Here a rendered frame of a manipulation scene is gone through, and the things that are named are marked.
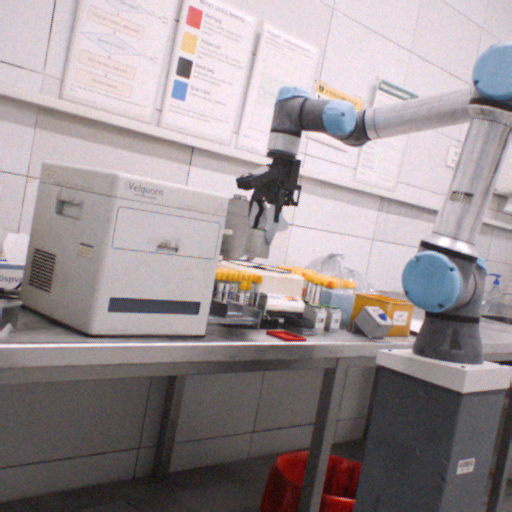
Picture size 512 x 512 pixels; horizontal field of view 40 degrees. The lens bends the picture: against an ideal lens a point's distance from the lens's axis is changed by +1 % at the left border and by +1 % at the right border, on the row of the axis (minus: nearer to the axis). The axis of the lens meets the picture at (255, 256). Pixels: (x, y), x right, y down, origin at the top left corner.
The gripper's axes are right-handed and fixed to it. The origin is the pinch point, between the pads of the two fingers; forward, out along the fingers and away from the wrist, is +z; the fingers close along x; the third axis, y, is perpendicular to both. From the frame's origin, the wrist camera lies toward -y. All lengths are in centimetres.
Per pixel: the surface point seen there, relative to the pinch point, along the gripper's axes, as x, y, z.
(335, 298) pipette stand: 6.1, 37.8, 13.6
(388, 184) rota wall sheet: 64, 123, -28
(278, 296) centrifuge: 20.5, 30.0, 16.6
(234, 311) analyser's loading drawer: -5.4, -8.1, 17.0
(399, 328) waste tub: -3, 57, 19
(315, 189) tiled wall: 61, 78, -19
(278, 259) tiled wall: 60, 65, 9
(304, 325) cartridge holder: -3.0, 17.7, 19.9
